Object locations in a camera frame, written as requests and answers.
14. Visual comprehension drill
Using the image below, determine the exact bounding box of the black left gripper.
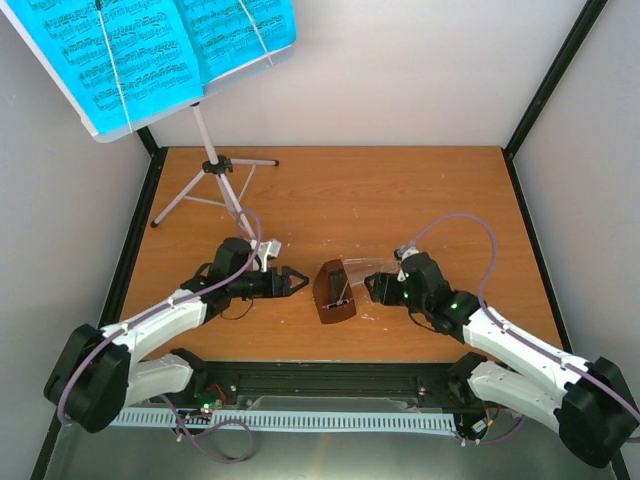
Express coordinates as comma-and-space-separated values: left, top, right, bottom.
230, 265, 309, 299

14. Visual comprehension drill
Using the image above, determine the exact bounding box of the clear plastic metronome cover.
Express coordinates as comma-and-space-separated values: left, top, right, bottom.
343, 257, 398, 287

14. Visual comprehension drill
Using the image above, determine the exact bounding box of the brown wooden metronome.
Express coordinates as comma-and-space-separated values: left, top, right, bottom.
313, 259, 357, 325

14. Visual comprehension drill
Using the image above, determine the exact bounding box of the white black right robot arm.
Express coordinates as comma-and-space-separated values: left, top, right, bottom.
364, 249, 639, 468

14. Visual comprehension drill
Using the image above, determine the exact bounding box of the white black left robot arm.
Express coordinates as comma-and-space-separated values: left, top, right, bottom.
44, 237, 309, 433

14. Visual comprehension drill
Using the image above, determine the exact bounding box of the white tripod music stand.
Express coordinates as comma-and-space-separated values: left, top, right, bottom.
150, 102, 280, 239

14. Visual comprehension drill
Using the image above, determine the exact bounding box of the blue sheet music book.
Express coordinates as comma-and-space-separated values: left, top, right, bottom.
1, 1, 297, 142

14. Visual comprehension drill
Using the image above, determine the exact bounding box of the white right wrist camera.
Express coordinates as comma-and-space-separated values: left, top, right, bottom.
394, 243, 419, 282

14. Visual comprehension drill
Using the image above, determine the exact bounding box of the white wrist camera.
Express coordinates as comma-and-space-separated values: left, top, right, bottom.
250, 239, 282, 272
394, 243, 419, 282

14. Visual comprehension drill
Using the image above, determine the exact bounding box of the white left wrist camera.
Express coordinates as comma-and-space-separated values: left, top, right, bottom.
250, 239, 282, 272

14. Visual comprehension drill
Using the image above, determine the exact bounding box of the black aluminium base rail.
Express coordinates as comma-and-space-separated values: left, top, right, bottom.
64, 357, 599, 414

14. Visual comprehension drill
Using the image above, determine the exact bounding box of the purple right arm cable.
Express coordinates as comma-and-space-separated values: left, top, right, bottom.
409, 213, 640, 416

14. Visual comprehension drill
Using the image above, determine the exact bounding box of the light blue slotted cable duct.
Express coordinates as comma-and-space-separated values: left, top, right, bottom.
107, 405, 459, 434

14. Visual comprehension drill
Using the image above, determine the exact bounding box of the black frame post left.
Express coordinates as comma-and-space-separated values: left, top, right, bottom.
29, 124, 169, 480

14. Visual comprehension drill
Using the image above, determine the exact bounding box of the black frame post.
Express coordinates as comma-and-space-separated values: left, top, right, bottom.
29, 124, 169, 480
503, 0, 612, 154

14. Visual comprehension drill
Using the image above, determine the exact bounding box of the black frame post right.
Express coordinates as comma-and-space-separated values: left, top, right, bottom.
503, 0, 612, 154

